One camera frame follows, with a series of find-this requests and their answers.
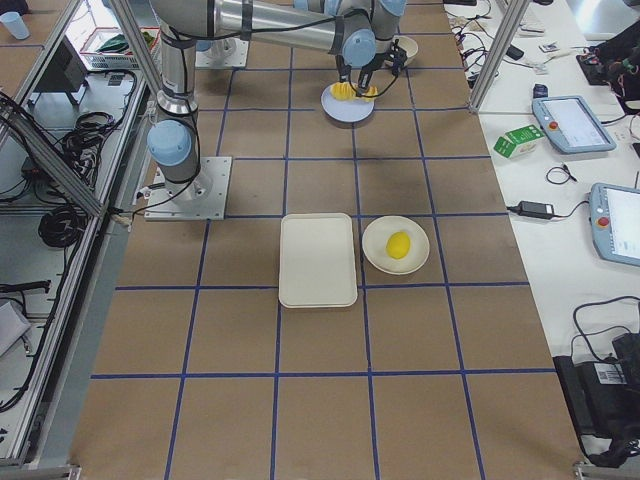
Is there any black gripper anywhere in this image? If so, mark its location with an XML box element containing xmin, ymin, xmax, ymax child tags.
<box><xmin>335</xmin><ymin>53</ymin><xmax>385</xmax><ymax>96</ymax></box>

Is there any yellow ridged bread loaf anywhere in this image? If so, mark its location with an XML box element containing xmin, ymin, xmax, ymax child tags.
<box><xmin>329</xmin><ymin>81</ymin><xmax>378</xmax><ymax>101</ymax></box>

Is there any blue plate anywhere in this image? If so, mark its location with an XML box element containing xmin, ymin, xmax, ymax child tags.
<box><xmin>321</xmin><ymin>87</ymin><xmax>374</xmax><ymax>123</ymax></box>

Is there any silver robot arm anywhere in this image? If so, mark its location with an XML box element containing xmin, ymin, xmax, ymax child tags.
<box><xmin>147</xmin><ymin>1</ymin><xmax>407</xmax><ymax>200</ymax></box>
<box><xmin>196</xmin><ymin>38</ymin><xmax>236</xmax><ymax>58</ymax></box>

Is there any cream plate under lemon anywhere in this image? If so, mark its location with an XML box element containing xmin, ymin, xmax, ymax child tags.
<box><xmin>362</xmin><ymin>216</ymin><xmax>430</xmax><ymax>275</ymax></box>

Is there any cream bowl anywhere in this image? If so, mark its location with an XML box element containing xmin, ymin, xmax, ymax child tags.
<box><xmin>392</xmin><ymin>35</ymin><xmax>419</xmax><ymax>68</ymax></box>

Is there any green and white box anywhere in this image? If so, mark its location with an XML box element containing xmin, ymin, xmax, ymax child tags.
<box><xmin>493</xmin><ymin>124</ymin><xmax>544</xmax><ymax>158</ymax></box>

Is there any yellow lemon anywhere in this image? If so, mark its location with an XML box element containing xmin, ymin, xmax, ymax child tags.
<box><xmin>385</xmin><ymin>231</ymin><xmax>411</xmax><ymax>260</ymax></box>

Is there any white rectangular tray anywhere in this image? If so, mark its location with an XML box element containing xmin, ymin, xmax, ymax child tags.
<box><xmin>278</xmin><ymin>213</ymin><xmax>358</xmax><ymax>308</ymax></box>

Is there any black power adapter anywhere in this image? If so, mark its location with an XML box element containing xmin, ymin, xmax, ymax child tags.
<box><xmin>519</xmin><ymin>201</ymin><xmax>555</xmax><ymax>220</ymax></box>

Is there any far teach pendant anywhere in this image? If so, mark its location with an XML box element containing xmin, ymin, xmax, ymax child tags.
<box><xmin>531</xmin><ymin>96</ymin><xmax>617</xmax><ymax>154</ymax></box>

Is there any teach pendant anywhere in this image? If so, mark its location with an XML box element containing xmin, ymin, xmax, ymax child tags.
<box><xmin>531</xmin><ymin>96</ymin><xmax>617</xmax><ymax>154</ymax></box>
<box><xmin>589</xmin><ymin>183</ymin><xmax>639</xmax><ymax>266</ymax></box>

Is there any near teach pendant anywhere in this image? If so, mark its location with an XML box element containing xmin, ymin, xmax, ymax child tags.
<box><xmin>589</xmin><ymin>183</ymin><xmax>639</xmax><ymax>266</ymax></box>

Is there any blue plastic cup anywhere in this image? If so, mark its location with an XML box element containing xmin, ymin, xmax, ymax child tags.
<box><xmin>0</xmin><ymin>11</ymin><xmax>30</xmax><ymax>40</ymax></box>

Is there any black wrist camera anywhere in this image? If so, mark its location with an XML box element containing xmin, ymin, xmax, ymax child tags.
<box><xmin>383</xmin><ymin>38</ymin><xmax>408</xmax><ymax>77</ymax></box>

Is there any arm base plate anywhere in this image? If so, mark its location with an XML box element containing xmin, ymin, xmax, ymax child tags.
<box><xmin>195</xmin><ymin>38</ymin><xmax>249</xmax><ymax>70</ymax></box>
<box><xmin>144</xmin><ymin>156</ymin><xmax>232</xmax><ymax>221</ymax></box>

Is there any aluminium frame post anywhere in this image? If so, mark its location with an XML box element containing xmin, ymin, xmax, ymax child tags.
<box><xmin>469</xmin><ymin>0</ymin><xmax>530</xmax><ymax>113</ymax></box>

